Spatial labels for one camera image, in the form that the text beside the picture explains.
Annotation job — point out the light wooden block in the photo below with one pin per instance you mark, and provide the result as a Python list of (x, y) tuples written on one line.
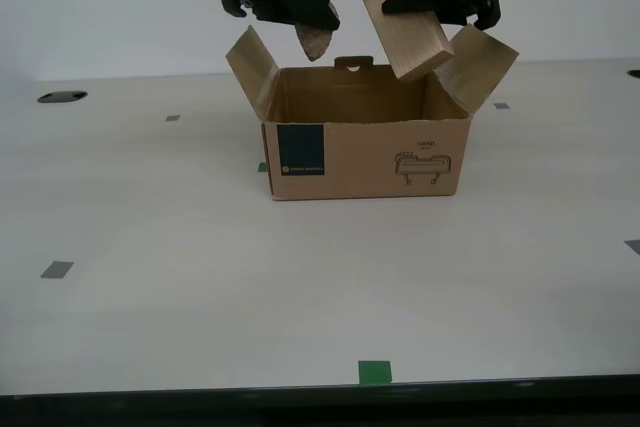
[(415, 47)]

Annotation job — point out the speckled pinkish granite rock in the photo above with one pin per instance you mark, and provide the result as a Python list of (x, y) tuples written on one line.
[(315, 42)]

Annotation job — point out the open brown cardboard box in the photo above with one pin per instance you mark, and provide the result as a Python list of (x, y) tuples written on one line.
[(370, 162)]

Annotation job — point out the grey square tape marker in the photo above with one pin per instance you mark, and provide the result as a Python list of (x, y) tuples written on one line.
[(172, 118), (633, 246), (56, 270), (501, 106)]

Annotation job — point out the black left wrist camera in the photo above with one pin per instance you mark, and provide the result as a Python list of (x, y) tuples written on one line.
[(234, 6)]

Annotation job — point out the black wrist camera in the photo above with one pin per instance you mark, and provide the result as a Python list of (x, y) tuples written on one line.
[(234, 6), (492, 12)]

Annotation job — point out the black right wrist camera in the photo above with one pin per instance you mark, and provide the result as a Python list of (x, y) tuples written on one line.
[(492, 12)]

